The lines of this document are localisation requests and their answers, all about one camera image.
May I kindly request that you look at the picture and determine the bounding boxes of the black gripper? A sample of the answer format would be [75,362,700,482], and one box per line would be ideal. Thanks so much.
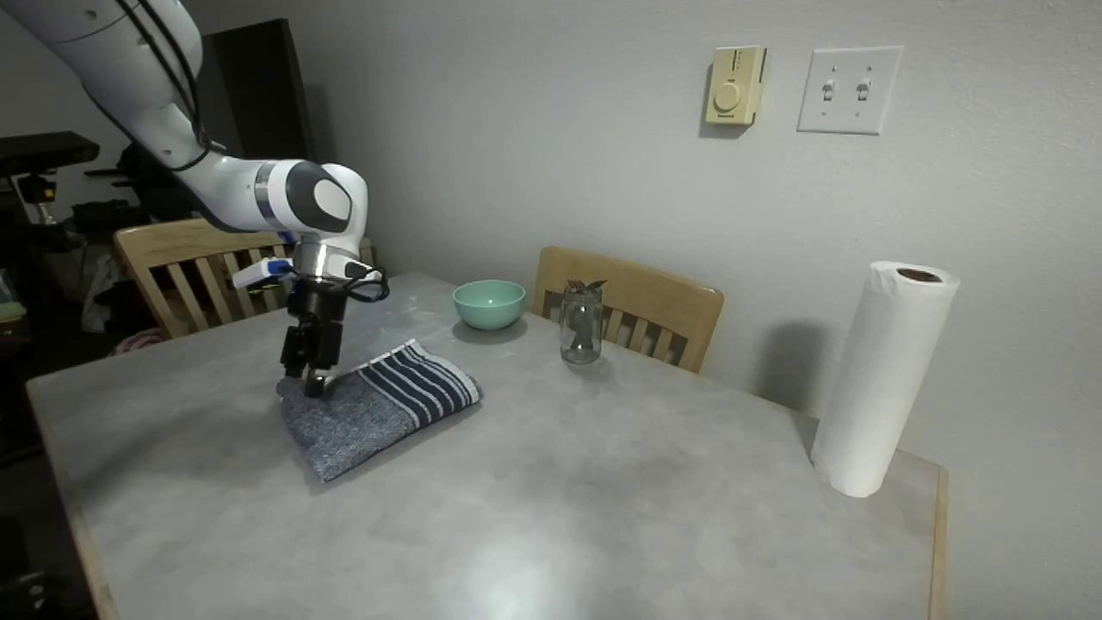
[279,275,352,401]

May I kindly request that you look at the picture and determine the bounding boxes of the blue striped towel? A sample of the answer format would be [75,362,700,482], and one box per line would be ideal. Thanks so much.
[271,339,485,490]

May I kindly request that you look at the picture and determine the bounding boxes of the white paper towel roll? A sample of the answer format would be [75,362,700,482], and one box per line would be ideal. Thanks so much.
[809,259,964,503]

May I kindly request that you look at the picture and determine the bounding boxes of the wooden chair with slatted back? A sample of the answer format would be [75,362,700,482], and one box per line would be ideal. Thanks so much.
[109,218,291,345]

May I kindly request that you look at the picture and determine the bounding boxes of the teal ceramic bowl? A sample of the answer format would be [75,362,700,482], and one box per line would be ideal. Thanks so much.
[446,275,532,339]

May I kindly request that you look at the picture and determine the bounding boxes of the clear glass jar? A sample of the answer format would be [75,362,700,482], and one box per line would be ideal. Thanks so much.
[554,279,614,371]

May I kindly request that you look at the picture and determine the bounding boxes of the black monitor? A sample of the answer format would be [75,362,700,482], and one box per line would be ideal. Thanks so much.
[197,12,318,164]

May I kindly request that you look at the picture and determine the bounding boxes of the black padded bench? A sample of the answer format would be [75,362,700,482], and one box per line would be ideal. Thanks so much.
[0,126,102,178]

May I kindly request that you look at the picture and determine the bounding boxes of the wooden dish rack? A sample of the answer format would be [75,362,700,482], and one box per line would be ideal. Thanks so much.
[527,244,727,378]

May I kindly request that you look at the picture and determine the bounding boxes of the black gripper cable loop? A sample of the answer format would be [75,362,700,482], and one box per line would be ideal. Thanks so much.
[341,259,393,306]

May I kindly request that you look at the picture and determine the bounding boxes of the beige wall thermostat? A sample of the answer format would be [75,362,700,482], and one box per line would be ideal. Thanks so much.
[700,42,772,131]

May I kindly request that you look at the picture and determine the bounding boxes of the white double switch plate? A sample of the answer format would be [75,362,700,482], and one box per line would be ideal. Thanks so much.
[796,42,910,139]

